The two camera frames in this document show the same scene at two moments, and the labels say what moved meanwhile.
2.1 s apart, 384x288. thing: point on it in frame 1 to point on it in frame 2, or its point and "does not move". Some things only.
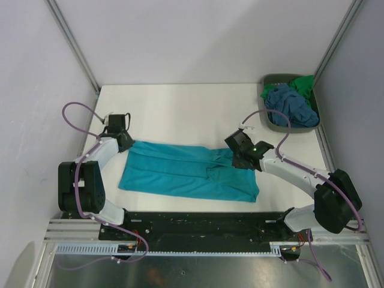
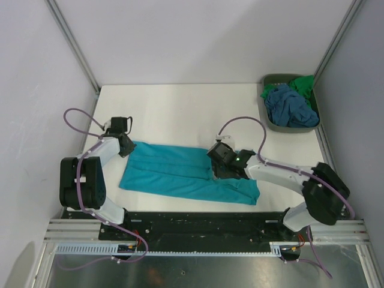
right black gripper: x=236 y=162 to x=218 y=171
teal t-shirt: x=186 y=170 does not move
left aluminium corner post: x=59 y=14 does not move
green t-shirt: x=303 y=85 does not move
